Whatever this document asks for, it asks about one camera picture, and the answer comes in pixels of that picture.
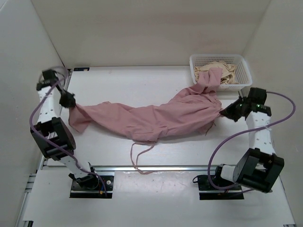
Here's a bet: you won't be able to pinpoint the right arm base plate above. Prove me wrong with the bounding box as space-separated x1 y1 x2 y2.
192 175 244 201

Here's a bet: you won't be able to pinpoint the aluminium rail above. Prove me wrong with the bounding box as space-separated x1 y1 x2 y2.
45 165 258 172

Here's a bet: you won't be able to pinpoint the pink trousers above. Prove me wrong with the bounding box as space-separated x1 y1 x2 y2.
68 70 222 149

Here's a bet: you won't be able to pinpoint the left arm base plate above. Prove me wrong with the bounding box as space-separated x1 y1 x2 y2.
69 174 114 199

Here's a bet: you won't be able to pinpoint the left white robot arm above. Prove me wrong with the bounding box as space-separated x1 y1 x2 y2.
30 69 100 190

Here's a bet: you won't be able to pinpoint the white plastic basket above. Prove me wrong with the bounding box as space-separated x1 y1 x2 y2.
189 54 252 92

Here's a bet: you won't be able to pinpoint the beige trousers in basket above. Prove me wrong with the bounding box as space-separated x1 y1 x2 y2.
194 61 238 85

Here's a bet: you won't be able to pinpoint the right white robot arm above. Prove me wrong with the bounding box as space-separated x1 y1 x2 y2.
212 87 285 193

